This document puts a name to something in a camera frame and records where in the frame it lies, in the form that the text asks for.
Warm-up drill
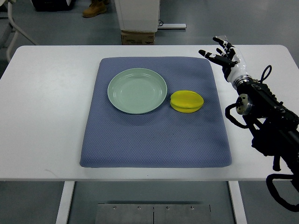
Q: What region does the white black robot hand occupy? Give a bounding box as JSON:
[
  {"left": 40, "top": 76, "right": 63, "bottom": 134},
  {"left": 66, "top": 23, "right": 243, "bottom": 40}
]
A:
[{"left": 199, "top": 36, "right": 249, "bottom": 84}]

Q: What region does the yellow starfruit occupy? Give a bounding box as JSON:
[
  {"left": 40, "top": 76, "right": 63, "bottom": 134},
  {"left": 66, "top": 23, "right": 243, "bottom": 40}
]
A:
[{"left": 170, "top": 90, "right": 204, "bottom": 113}]

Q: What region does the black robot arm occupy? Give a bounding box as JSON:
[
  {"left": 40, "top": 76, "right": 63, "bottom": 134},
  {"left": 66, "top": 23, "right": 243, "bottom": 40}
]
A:
[{"left": 225, "top": 72, "right": 299, "bottom": 212}]

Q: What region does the grey floor outlet plate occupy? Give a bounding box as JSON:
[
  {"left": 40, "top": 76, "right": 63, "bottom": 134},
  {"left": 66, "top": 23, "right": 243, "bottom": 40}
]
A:
[{"left": 215, "top": 35, "right": 227, "bottom": 40}]

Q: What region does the light green plate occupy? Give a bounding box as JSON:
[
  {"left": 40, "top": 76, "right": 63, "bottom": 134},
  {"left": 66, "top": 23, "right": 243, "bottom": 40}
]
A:
[{"left": 107, "top": 68, "right": 168, "bottom": 114}]

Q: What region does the white floor foot bar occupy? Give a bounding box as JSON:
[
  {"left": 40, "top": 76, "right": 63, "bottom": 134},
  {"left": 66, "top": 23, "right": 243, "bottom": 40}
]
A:
[{"left": 158, "top": 23, "right": 186, "bottom": 29}]

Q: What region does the blue quilted mat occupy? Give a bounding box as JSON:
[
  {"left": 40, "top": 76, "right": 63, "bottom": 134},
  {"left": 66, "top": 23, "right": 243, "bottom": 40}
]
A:
[{"left": 80, "top": 57, "right": 232, "bottom": 168}]

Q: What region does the white cabinet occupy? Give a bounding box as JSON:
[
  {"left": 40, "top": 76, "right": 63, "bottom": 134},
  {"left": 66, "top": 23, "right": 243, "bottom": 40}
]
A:
[{"left": 114, "top": 0, "right": 160, "bottom": 33}]

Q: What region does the cardboard box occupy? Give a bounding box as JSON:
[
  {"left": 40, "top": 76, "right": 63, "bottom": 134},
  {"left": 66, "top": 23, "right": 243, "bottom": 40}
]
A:
[{"left": 121, "top": 31, "right": 155, "bottom": 45}]

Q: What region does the white table leg right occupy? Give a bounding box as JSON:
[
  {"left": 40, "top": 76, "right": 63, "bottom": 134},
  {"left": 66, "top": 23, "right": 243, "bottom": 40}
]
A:
[{"left": 228, "top": 181, "right": 247, "bottom": 224}]

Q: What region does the white table leg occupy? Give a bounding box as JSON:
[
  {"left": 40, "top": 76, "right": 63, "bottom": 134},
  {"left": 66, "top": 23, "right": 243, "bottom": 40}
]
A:
[
  {"left": 56, "top": 181, "right": 75, "bottom": 224},
  {"left": 228, "top": 181, "right": 247, "bottom": 224}
]

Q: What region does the tan work boot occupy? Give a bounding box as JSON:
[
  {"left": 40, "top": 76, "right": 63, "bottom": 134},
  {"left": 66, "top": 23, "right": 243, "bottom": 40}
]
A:
[{"left": 82, "top": 0, "right": 109, "bottom": 18}]

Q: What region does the white table leg left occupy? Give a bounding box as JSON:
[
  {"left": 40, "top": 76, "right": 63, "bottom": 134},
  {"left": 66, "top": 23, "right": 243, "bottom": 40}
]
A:
[{"left": 56, "top": 181, "right": 75, "bottom": 224}]

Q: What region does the metal base plate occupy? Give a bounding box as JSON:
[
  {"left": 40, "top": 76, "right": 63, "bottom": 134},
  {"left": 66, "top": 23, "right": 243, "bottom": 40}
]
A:
[{"left": 95, "top": 203, "right": 212, "bottom": 224}]

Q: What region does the white chair frame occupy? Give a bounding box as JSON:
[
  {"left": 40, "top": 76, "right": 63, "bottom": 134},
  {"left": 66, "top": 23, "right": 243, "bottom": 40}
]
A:
[{"left": 0, "top": 0, "right": 38, "bottom": 63}]

